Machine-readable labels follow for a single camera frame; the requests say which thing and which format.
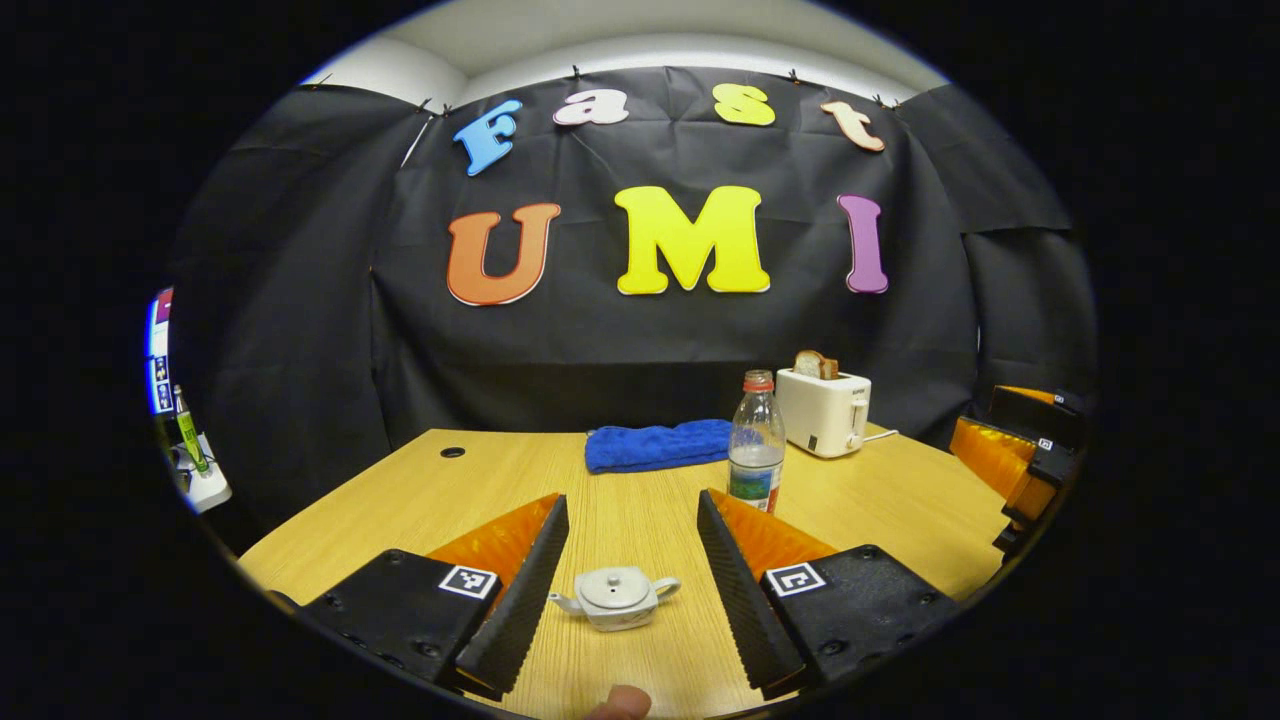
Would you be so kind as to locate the white toaster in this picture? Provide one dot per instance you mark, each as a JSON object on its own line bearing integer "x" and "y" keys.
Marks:
{"x": 825, "y": 412}

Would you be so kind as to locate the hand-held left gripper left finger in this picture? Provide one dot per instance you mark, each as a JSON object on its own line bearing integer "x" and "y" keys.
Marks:
{"x": 525, "y": 600}

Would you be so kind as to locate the clear plastic water bottle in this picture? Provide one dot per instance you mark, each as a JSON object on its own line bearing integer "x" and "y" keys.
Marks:
{"x": 757, "y": 440}

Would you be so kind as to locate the computer monitor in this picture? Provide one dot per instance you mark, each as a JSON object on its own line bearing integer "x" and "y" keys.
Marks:
{"x": 160, "y": 350}

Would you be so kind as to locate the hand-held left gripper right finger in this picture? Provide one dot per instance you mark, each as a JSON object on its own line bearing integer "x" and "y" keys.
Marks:
{"x": 745, "y": 610}

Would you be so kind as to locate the white side table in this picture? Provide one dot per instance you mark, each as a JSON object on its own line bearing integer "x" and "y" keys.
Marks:
{"x": 210, "y": 490}

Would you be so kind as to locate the bread slice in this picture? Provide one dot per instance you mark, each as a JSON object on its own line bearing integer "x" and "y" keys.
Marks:
{"x": 812, "y": 365}

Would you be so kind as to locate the black backdrop cloth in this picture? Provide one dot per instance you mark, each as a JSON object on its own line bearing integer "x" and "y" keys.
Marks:
{"x": 300, "y": 330}

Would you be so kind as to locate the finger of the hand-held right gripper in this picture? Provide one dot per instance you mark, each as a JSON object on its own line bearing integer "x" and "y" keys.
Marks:
{"x": 1030, "y": 412}
{"x": 1040, "y": 465}

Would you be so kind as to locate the green label drink bottle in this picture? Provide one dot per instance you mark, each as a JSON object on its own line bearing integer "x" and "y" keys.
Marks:
{"x": 190, "y": 435}

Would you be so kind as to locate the blue folded towel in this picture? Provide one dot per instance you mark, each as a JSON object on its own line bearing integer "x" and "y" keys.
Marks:
{"x": 655, "y": 447}

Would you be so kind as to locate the small white teacup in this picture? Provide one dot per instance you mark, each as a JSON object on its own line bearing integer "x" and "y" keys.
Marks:
{"x": 615, "y": 615}

